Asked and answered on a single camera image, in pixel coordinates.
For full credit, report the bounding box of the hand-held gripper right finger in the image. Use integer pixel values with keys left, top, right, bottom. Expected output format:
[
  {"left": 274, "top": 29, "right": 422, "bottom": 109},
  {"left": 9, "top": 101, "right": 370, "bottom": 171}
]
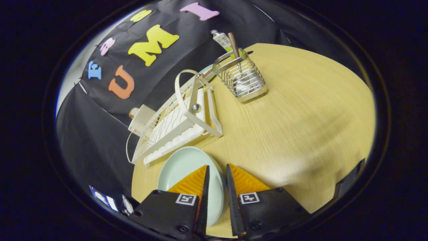
[{"left": 226, "top": 163, "right": 311, "bottom": 239}]

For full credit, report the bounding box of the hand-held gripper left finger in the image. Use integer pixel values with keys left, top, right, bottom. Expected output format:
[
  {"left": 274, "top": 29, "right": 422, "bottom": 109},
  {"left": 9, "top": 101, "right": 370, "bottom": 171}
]
[{"left": 129, "top": 165, "right": 210, "bottom": 241}]

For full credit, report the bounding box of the mint green plate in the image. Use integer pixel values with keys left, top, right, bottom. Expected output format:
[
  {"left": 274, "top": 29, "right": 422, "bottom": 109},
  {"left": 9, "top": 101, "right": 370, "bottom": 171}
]
[{"left": 157, "top": 146, "right": 225, "bottom": 227}]

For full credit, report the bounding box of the white dish rack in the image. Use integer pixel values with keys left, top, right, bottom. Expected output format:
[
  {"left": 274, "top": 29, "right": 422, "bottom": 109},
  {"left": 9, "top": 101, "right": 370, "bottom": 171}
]
[{"left": 126, "top": 69, "right": 223, "bottom": 168}]

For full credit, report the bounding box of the metal wire basket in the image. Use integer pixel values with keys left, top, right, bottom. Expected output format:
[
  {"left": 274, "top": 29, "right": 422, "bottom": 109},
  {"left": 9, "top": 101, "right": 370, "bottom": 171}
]
[{"left": 213, "top": 48, "right": 269, "bottom": 103}]

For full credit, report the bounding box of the wooden handled spoon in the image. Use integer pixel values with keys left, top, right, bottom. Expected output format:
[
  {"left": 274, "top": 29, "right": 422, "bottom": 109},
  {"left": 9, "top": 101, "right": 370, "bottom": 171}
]
[{"left": 227, "top": 32, "right": 256, "bottom": 97}]

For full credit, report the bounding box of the pale plate with food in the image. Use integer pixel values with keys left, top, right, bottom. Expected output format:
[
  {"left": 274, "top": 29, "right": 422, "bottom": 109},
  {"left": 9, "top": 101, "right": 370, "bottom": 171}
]
[{"left": 197, "top": 64, "right": 218, "bottom": 82}]

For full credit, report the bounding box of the white toaster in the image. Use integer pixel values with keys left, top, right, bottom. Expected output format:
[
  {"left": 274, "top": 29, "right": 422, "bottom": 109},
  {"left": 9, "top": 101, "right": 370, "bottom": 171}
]
[{"left": 128, "top": 104, "right": 157, "bottom": 136}]

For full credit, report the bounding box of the black block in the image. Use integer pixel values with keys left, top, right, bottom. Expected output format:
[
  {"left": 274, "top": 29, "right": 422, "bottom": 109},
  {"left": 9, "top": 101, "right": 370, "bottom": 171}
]
[{"left": 334, "top": 159, "right": 365, "bottom": 199}]

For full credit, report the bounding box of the green tea bottle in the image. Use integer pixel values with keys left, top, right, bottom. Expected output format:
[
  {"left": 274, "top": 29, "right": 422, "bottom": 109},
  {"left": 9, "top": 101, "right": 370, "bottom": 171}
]
[{"left": 210, "top": 29, "right": 244, "bottom": 61}]

